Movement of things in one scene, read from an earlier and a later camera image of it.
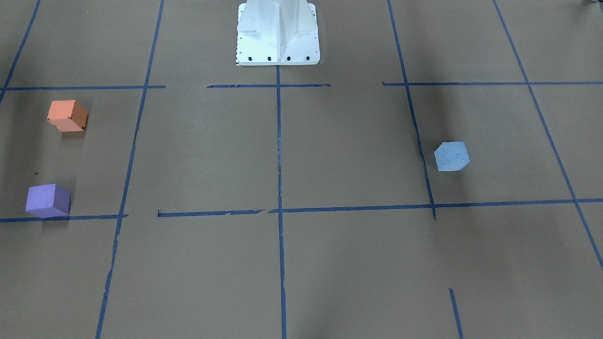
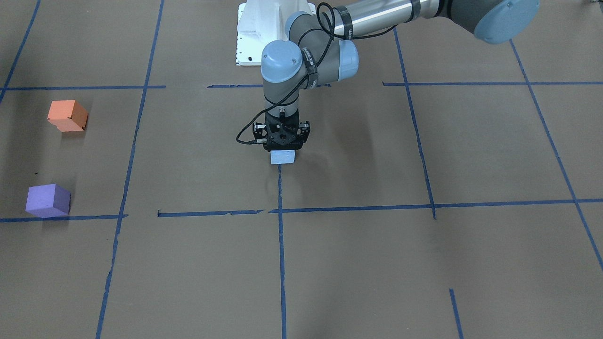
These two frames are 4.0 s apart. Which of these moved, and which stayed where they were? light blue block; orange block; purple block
Moved: light blue block
Stayed: orange block; purple block
